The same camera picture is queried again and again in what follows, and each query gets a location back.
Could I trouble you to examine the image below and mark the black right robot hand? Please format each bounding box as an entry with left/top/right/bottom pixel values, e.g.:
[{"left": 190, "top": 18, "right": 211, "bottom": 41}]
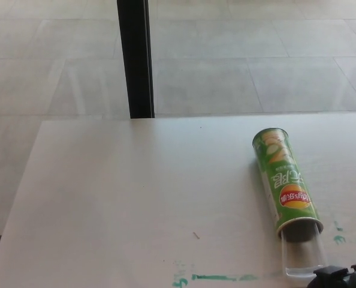
[{"left": 306, "top": 261, "right": 356, "bottom": 288}]

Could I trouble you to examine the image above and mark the green chips can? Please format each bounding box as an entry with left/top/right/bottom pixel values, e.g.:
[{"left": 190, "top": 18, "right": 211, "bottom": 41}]
[{"left": 252, "top": 127, "right": 323, "bottom": 242}]

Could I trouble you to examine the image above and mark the black vertical post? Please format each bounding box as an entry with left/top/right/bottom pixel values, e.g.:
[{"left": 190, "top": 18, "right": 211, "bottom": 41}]
[{"left": 116, "top": 0, "right": 155, "bottom": 119}]

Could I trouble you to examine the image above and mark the clear plastic chips tray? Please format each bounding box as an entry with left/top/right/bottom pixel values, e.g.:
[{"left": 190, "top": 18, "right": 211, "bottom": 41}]
[{"left": 280, "top": 222, "right": 329, "bottom": 278}]

